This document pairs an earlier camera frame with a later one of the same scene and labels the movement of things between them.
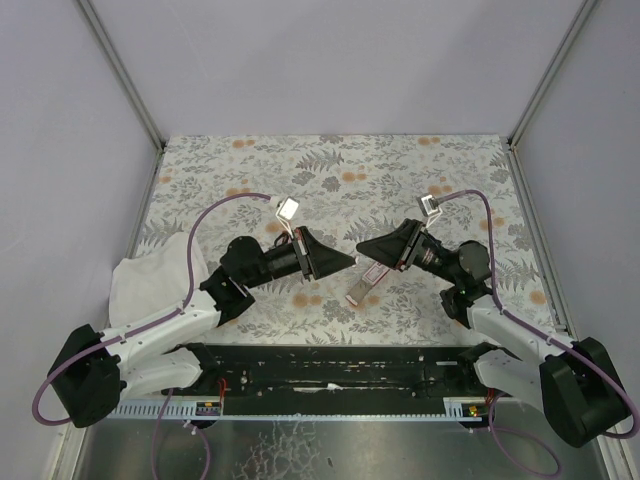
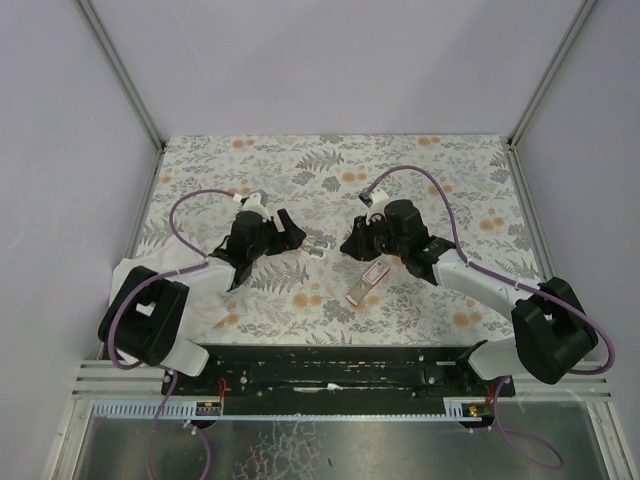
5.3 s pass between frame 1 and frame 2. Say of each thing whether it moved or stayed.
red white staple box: stayed
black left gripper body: moved
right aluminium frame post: stayed
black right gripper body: moved
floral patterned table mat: stayed
